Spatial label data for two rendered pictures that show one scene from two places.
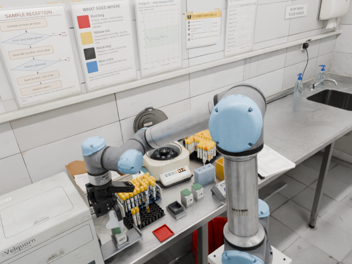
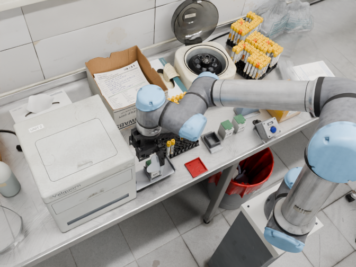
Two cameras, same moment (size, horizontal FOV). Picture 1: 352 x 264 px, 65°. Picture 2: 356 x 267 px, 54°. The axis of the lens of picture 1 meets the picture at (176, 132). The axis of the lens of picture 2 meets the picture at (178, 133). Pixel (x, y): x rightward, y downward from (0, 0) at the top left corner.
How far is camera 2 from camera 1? 0.40 m
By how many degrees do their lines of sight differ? 29
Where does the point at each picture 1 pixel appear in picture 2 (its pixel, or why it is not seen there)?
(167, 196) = not seen: hidden behind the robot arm
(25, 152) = (38, 42)
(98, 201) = (143, 148)
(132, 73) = not seen: outside the picture
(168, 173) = not seen: hidden behind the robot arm
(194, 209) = (231, 143)
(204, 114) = (296, 100)
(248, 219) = (308, 216)
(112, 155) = (175, 118)
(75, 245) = (115, 185)
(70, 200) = (113, 142)
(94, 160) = (150, 116)
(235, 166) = (319, 182)
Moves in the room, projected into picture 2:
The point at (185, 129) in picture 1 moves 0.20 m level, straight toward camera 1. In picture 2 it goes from (266, 105) to (269, 176)
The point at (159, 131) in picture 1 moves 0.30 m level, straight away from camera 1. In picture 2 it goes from (232, 95) to (224, 20)
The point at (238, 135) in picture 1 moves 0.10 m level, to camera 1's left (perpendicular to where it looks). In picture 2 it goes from (340, 170) to (290, 164)
